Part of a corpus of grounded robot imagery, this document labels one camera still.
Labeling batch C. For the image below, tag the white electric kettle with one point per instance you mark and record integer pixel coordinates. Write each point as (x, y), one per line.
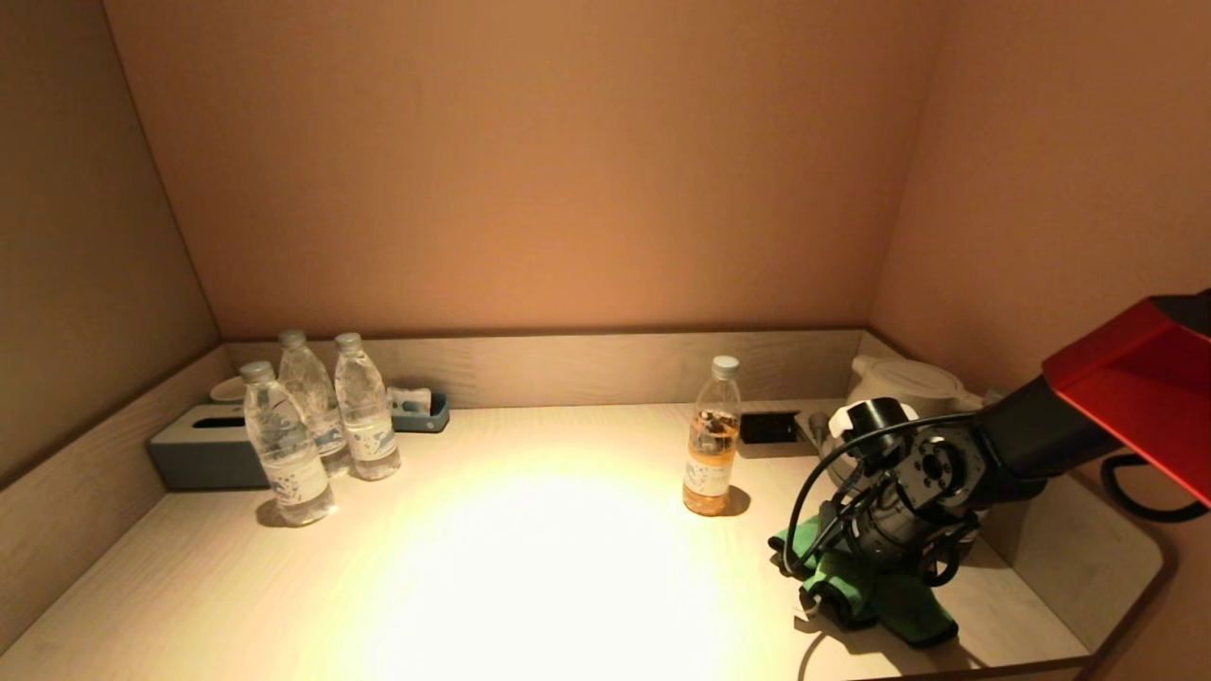
(908, 378)

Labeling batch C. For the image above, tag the black recessed power socket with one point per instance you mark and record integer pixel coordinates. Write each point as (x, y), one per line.
(766, 427)

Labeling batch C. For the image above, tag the grey kettle power plug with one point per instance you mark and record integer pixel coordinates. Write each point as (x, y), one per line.
(816, 426)

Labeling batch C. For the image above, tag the grey tissue box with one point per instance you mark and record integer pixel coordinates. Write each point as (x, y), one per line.
(203, 459)

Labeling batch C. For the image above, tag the small white dish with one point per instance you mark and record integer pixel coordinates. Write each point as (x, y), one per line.
(227, 389)

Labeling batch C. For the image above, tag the green microfibre cloth black trim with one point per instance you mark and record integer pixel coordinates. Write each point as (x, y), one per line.
(908, 610)

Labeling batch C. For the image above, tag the white sachet packet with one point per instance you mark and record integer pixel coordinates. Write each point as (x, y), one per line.
(407, 398)

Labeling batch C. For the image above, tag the wooden desk rim board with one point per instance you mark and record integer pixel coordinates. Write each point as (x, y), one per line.
(568, 371)

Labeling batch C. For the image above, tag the red black right robot arm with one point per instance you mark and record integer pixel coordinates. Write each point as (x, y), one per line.
(1041, 426)

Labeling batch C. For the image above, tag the orange drink plastic bottle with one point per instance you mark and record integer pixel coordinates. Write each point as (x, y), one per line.
(710, 454)

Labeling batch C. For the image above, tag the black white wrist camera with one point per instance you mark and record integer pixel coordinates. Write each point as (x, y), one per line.
(875, 421)

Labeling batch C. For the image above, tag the small blue tray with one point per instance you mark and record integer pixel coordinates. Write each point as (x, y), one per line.
(430, 421)

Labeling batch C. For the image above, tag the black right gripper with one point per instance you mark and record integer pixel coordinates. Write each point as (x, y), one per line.
(899, 534)

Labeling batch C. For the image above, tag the clear plastic water bottle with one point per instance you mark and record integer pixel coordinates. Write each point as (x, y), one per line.
(287, 454)
(366, 416)
(306, 378)

